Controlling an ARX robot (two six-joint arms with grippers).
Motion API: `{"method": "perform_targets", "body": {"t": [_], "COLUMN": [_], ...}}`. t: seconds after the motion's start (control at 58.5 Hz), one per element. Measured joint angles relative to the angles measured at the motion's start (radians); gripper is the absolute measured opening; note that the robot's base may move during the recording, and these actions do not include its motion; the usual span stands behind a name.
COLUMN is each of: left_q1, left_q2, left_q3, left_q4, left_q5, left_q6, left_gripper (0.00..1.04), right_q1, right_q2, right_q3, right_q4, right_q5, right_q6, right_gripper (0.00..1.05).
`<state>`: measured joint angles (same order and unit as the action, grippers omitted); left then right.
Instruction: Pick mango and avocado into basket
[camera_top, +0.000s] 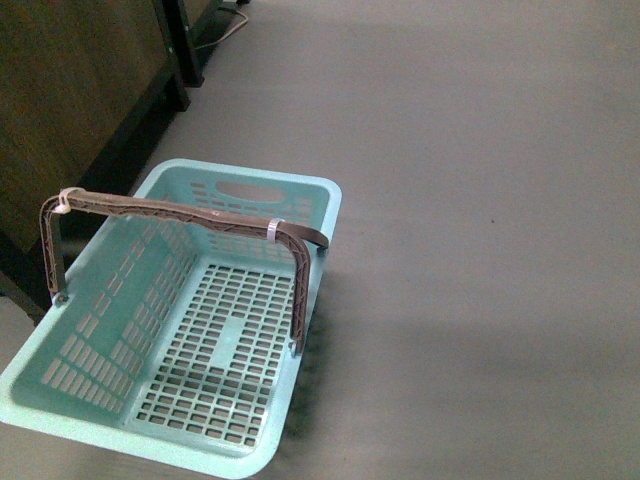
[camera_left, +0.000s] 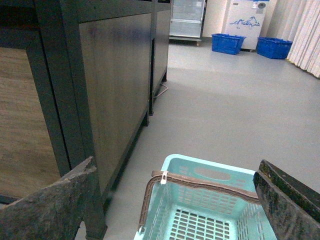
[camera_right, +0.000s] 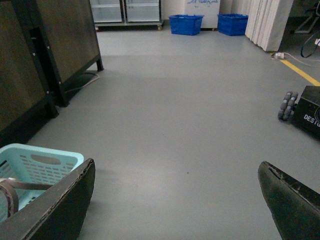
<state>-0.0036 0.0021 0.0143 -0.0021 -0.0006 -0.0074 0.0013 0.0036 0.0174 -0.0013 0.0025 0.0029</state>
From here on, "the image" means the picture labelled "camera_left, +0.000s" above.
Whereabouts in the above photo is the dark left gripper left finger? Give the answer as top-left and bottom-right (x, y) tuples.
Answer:
(0, 157), (97, 240)

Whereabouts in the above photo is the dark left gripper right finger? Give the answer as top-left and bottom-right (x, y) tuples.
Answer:
(253, 160), (320, 240)

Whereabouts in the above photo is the white floor cable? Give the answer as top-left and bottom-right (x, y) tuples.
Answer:
(152, 83), (169, 99)

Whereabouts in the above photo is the light blue plastic basket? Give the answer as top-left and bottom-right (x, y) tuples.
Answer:
(134, 154), (276, 240)

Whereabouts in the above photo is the white chest freezer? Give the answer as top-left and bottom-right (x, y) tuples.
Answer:
(221, 0), (269, 51)

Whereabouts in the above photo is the blue crate left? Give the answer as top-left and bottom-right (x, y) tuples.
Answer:
(211, 33), (246, 55)

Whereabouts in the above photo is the white curtain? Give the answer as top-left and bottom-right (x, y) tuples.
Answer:
(266, 0), (320, 78)

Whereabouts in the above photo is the glass door fridge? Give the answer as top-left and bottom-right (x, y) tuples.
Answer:
(169, 0), (207, 46)

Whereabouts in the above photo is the brown basket handle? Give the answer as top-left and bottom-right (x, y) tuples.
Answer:
(137, 170), (261, 230)

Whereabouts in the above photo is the blue crate right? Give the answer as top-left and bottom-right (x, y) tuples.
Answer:
(256, 37), (293, 60)

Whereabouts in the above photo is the blue crate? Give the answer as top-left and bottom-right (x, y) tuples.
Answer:
(256, 37), (293, 60)
(211, 33), (246, 55)

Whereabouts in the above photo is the dark wooden display stand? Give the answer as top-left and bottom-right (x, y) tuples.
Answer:
(0, 0), (171, 240)

